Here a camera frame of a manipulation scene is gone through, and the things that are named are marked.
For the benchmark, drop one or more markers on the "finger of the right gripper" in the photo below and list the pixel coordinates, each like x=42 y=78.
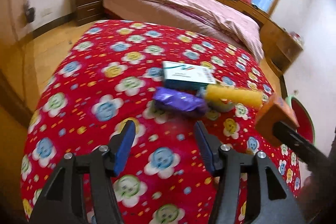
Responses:
x=304 y=150

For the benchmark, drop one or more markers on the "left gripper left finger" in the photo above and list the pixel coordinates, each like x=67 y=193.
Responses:
x=119 y=148

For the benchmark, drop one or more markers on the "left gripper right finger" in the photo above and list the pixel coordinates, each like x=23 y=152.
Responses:
x=208 y=146

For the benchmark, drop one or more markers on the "purple plastic wrapper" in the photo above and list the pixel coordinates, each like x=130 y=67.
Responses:
x=179 y=102

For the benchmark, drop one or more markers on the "orange small box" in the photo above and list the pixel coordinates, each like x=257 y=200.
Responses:
x=275 y=115

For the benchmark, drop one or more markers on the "yellow foam net sleeve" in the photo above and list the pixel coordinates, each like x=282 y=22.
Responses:
x=224 y=98

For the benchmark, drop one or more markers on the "white teal carton box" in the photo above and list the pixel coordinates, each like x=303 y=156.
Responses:
x=182 y=76

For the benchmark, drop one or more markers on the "red bin green rim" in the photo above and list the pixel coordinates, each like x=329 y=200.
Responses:
x=306 y=127

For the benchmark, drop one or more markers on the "red floral quilt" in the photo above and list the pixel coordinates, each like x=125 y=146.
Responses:
x=144 y=123

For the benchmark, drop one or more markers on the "long wooden desk cabinet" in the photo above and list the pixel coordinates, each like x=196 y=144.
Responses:
x=281 y=50

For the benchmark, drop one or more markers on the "wooden wardrobe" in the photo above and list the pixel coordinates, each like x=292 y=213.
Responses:
x=15 y=35

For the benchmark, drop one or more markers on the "dark wooden nightstand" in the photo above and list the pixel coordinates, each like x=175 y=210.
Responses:
x=86 y=11

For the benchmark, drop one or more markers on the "pink bed with duvet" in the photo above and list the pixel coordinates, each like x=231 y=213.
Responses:
x=207 y=17

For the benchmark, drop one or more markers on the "black wall charger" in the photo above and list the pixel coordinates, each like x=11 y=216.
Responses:
x=29 y=13

